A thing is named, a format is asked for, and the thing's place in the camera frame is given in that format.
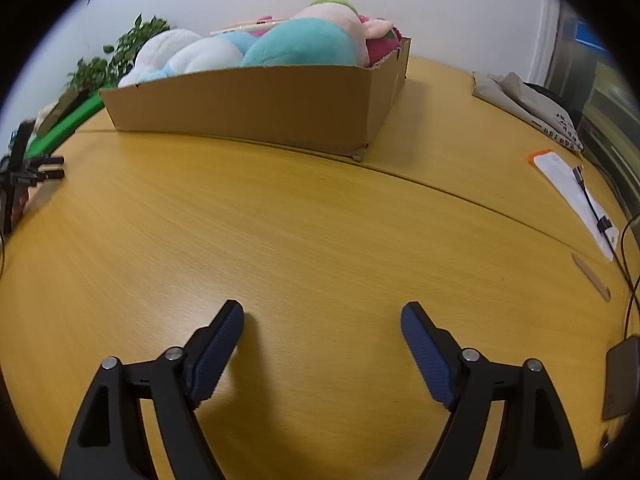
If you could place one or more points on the cream plastic strip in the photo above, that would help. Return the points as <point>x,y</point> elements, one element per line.
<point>245,25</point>

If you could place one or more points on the tan flat board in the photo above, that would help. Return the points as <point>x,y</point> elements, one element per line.
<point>60,107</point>

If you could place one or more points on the peach plush toy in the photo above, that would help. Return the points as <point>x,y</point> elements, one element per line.
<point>330,15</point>

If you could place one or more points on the wooden stick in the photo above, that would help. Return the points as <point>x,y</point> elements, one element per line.
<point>592,278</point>

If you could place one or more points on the white paper with orange edge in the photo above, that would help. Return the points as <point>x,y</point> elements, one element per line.
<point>560,175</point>

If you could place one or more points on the glass window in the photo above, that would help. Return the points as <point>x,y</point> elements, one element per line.
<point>600,90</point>

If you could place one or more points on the light blue plush toy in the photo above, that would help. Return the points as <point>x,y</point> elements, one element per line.
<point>210,55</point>

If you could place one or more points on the teal plush toy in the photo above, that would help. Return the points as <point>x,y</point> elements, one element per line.
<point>300,42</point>

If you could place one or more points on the green potted plant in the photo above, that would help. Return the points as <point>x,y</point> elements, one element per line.
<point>130,45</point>

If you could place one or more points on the cardboard box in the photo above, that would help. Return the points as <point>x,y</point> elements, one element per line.
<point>250,105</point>

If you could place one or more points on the dark cloth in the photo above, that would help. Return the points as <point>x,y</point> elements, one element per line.
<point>547,95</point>

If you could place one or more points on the grey cloth bag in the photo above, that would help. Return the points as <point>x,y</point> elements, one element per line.
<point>520,95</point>

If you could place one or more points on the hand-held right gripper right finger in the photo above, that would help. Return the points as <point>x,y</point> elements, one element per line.
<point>425,355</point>

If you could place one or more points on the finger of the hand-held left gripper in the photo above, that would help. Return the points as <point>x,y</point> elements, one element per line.
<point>50,160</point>
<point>50,175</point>

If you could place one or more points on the green board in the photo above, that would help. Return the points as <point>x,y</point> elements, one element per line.
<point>65,122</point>

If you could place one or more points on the white plush toy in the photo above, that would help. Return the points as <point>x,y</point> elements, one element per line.
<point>160,50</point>

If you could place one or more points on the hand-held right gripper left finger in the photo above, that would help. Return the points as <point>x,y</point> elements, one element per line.
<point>220,355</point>

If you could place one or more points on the grey flat device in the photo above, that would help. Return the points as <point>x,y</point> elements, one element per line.
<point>622,380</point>

